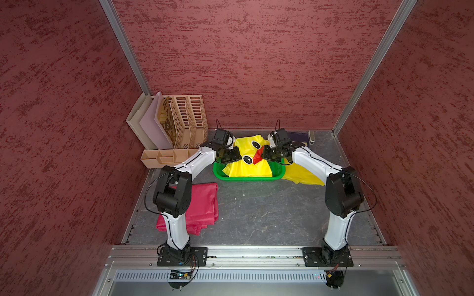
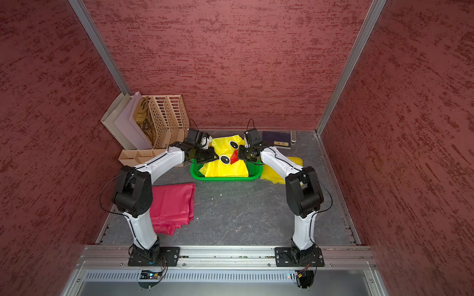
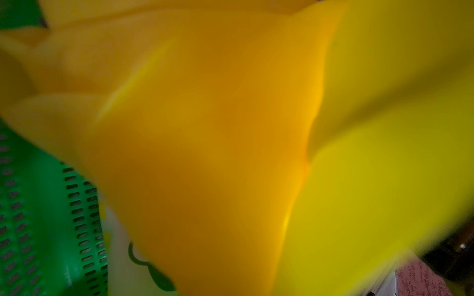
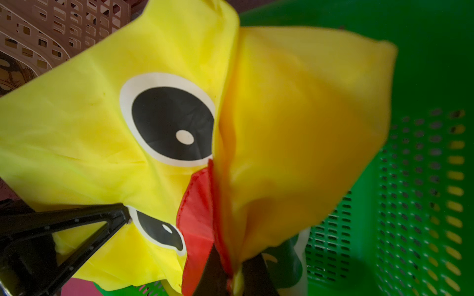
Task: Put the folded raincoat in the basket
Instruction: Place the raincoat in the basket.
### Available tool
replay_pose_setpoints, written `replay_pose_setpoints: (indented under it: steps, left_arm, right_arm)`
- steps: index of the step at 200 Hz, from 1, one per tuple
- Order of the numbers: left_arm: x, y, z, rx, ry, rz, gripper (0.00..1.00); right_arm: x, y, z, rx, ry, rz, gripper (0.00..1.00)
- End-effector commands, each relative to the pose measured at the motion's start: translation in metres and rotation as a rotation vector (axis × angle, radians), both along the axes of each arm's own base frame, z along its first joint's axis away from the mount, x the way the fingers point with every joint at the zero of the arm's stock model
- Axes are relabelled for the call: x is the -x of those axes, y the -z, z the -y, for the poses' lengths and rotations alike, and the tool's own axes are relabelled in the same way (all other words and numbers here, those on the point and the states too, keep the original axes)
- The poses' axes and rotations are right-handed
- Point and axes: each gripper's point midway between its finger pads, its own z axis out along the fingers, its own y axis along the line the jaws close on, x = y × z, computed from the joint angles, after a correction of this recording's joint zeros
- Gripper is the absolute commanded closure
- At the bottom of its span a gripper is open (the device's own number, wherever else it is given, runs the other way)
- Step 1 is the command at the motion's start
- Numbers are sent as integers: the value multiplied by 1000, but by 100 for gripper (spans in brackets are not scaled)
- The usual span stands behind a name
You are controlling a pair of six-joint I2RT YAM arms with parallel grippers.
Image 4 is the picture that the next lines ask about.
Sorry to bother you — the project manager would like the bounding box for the green plastic basket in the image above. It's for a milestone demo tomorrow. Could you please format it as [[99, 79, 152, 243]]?
[[92, 0, 474, 296]]

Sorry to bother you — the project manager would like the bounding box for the beige plastic file organizer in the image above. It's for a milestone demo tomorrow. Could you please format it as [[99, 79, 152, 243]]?
[[1, 0, 146, 76]]

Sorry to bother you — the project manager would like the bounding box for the yellow duck raincoat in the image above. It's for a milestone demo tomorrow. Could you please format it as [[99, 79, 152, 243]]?
[[1, 1, 397, 296]]

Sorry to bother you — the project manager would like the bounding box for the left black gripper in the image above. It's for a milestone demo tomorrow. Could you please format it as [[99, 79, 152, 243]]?
[[1, 203, 130, 296]]

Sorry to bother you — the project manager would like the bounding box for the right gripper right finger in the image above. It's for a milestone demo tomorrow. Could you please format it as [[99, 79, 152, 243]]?
[[242, 254, 279, 296]]

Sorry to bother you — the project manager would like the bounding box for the dinosaur print raincoat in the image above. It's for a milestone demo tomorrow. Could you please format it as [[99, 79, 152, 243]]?
[[262, 228, 311, 296]]

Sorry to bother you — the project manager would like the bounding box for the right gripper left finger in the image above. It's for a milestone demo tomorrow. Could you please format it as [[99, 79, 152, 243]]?
[[193, 246, 228, 296]]

